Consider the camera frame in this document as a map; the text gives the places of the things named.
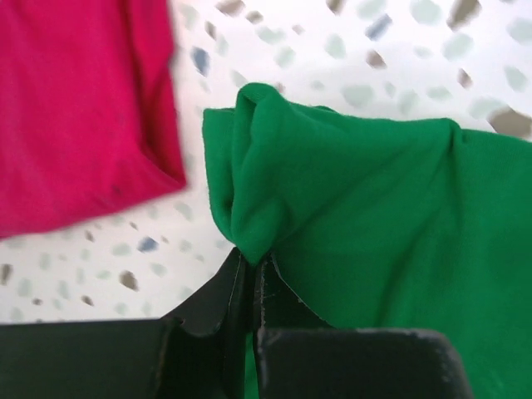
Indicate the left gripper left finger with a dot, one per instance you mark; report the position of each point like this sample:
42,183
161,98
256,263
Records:
196,350

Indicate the green t-shirt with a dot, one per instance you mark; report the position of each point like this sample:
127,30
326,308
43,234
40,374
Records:
384,224

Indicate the folded pink red t-shirt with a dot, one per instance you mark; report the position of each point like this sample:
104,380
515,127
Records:
88,117

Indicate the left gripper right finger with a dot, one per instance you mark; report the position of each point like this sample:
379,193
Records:
299,355

